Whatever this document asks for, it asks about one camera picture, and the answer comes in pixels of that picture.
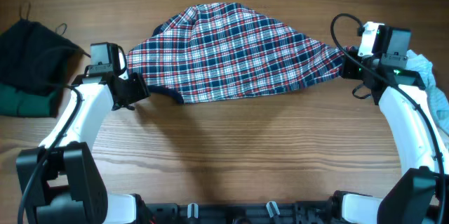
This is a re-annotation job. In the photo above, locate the red blue plaid garment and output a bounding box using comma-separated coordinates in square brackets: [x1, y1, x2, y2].
[126, 3, 344, 104]

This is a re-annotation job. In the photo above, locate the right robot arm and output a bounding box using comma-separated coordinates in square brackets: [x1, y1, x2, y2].
[328, 56, 448, 223]

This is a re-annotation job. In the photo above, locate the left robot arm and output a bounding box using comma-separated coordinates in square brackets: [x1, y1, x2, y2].
[16, 72, 149, 223]

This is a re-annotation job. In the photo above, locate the light blue striped garment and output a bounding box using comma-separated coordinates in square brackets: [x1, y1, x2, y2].
[406, 50, 448, 149]

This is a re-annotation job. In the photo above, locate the black folded garment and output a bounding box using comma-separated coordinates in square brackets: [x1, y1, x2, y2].
[1, 15, 82, 95]

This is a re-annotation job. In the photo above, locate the green folded garment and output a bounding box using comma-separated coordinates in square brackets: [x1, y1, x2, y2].
[1, 84, 61, 117]

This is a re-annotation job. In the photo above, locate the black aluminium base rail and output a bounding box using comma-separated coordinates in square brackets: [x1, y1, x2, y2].
[147, 202, 339, 224]

